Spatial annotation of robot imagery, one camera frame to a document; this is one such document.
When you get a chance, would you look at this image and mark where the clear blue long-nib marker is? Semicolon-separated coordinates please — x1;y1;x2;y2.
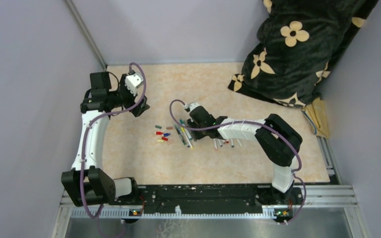
177;127;191;148

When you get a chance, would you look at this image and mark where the aluminium frame rail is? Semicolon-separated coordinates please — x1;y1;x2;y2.
59;138;359;219

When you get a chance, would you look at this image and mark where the yellow cloth bag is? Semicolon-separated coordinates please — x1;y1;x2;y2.
302;97;330;139

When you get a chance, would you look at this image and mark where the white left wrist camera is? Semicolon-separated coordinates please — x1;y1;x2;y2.
125;73;144;96

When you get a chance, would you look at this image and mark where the red white marker pen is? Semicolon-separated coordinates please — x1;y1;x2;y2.
213;139;218;151

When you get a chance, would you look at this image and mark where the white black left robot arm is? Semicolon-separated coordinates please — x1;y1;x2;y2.
61;70;150;207

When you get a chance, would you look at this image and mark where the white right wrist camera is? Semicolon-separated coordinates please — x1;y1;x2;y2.
184;102;200;113

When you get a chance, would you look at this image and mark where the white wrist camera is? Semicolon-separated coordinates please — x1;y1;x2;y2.
125;73;144;96
184;102;200;113

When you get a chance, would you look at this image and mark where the dark grey marker pen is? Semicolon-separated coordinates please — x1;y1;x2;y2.
174;125;188;146

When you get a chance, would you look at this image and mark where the green cap marker pen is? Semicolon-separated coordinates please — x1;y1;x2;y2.
179;119;192;141

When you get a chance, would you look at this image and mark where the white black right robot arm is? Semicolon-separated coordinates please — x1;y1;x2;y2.
185;103;303;204

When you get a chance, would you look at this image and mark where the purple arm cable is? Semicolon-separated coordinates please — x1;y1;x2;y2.
169;100;307;225
79;62;147;238

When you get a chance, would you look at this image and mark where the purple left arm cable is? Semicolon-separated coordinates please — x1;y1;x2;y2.
79;62;147;238

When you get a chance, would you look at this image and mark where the black floral blanket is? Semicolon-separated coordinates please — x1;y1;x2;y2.
228;0;377;108

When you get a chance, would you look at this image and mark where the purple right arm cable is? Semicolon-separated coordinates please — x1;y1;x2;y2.
169;100;307;225

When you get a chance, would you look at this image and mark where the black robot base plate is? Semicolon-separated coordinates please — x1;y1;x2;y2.
111;183;303;215

